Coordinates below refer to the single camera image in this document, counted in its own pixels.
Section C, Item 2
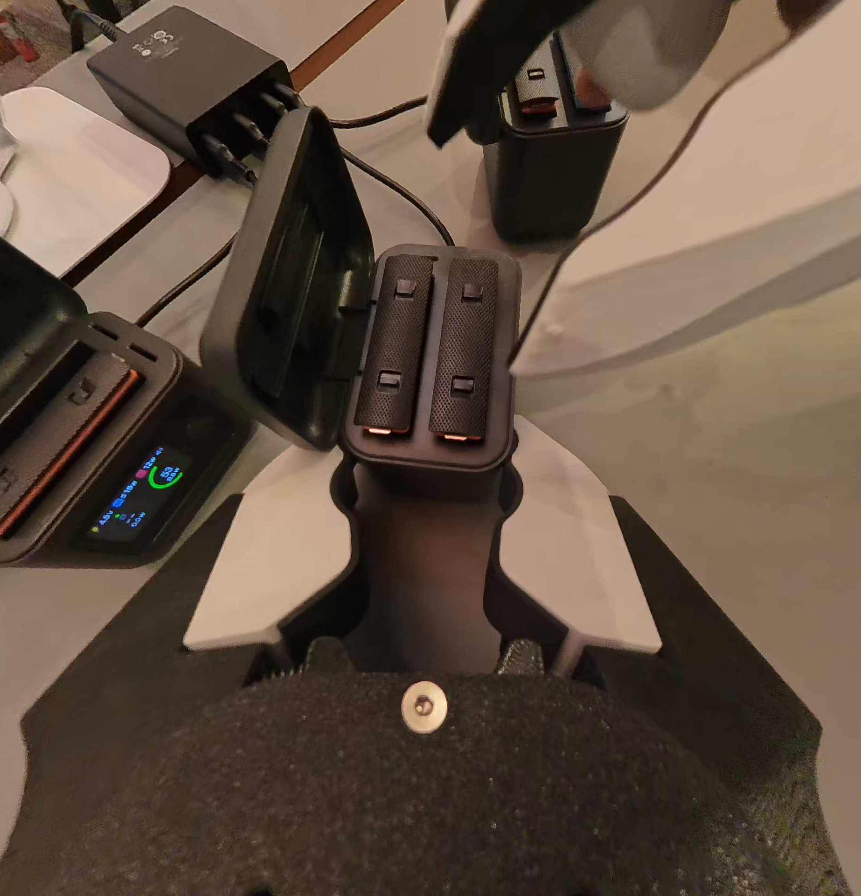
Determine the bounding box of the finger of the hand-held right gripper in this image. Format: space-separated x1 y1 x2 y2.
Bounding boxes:
425 0 587 149

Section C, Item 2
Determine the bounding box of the black battery blue rim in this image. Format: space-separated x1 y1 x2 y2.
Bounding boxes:
565 42 629 113

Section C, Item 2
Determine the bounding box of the black charging cable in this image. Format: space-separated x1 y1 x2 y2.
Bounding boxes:
133 234 237 329
343 150 456 247
329 94 431 128

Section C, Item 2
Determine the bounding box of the black hub power cable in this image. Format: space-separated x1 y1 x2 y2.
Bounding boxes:
74 0 120 43

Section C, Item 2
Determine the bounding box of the black battery orange rim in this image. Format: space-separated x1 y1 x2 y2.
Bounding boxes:
512 59 563 116
0 357 146 540
428 258 503 447
352 254 433 438

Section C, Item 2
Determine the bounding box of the black charging hub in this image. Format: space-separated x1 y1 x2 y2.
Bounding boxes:
86 6 296 179

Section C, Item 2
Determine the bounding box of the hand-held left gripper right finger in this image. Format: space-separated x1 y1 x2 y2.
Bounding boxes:
483 416 664 658

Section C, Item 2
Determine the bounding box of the person's right hand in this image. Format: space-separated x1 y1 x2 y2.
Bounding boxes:
777 0 847 32

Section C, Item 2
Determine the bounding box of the black battery charging case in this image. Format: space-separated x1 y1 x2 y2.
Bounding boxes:
481 28 631 244
200 106 524 505
0 231 253 567

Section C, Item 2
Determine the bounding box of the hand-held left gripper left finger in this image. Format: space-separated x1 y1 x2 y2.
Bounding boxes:
182 448 370 653

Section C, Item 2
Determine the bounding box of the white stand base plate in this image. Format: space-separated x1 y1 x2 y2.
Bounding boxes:
0 87 173 280

